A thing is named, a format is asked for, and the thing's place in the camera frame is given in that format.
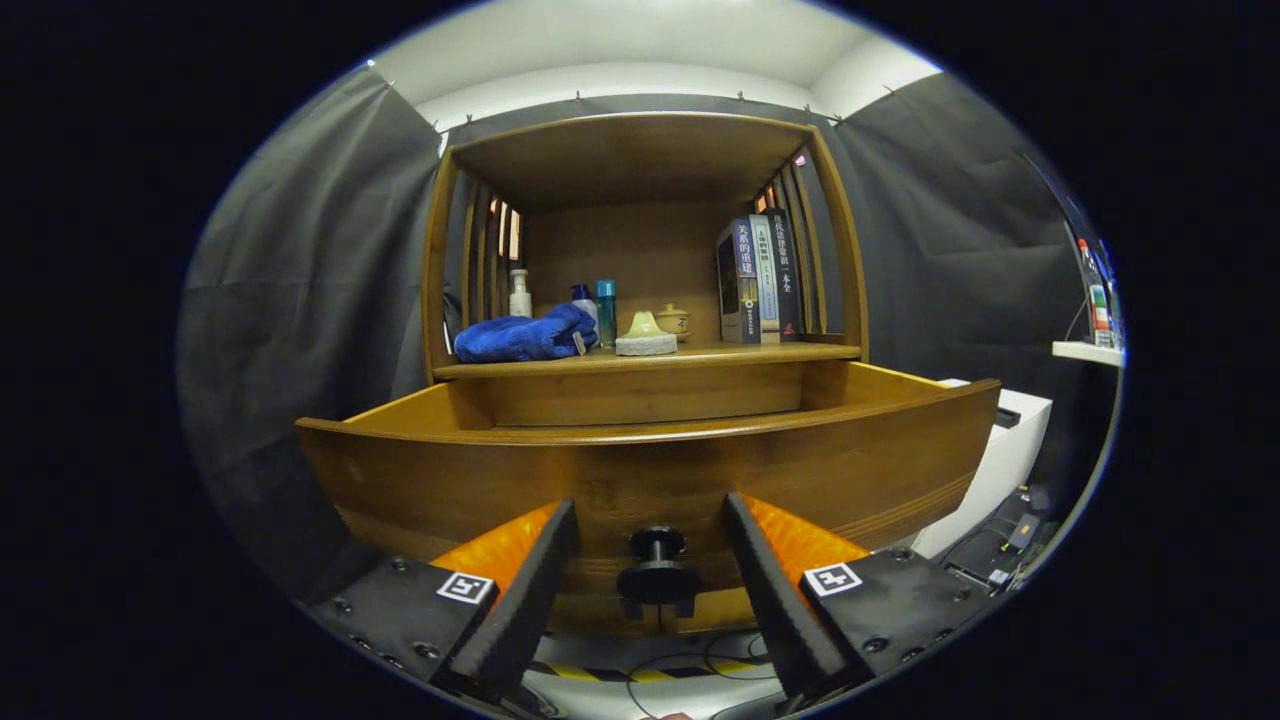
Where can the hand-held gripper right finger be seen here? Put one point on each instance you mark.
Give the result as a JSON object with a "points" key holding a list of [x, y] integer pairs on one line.
{"points": [[770, 590]]}

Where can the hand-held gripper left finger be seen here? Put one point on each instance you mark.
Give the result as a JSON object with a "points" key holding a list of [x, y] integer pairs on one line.
{"points": [[535, 590]]}

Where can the wooden countertop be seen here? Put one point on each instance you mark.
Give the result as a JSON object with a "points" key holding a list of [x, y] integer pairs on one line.
{"points": [[740, 352]]}

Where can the yellow black floor tape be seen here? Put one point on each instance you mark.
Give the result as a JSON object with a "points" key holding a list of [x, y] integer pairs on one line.
{"points": [[570, 670]]}

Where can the dark electronic device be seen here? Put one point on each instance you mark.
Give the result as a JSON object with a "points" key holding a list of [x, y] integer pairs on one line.
{"points": [[1005, 545]]}

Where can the blue towel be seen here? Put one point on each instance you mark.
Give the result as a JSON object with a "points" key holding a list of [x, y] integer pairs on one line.
{"points": [[520, 338]]}

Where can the white storage unit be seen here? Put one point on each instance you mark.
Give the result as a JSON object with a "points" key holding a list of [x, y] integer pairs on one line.
{"points": [[1010, 450]]}

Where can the teal bottle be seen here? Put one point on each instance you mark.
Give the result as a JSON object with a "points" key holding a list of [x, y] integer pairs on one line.
{"points": [[606, 315]]}

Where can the beige lidded teacup with saucer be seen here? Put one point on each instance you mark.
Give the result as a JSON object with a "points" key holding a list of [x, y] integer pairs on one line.
{"points": [[678, 320]]}

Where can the white lotion bottle blue cap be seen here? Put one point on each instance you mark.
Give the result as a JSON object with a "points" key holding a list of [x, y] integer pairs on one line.
{"points": [[585, 305]]}

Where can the white pump bottle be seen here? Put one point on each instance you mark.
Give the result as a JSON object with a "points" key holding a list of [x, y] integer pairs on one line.
{"points": [[520, 300]]}

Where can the pale spine book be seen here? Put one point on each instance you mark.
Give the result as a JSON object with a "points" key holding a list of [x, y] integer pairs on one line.
{"points": [[768, 290]]}

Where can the blue spine book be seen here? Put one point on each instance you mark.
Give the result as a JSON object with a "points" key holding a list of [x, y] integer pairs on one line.
{"points": [[740, 290]]}

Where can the white shelf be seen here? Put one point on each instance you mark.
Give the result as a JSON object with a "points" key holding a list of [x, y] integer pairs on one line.
{"points": [[1085, 352]]}

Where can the red label water bottle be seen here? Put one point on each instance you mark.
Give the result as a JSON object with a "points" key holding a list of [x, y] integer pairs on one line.
{"points": [[1097, 300]]}

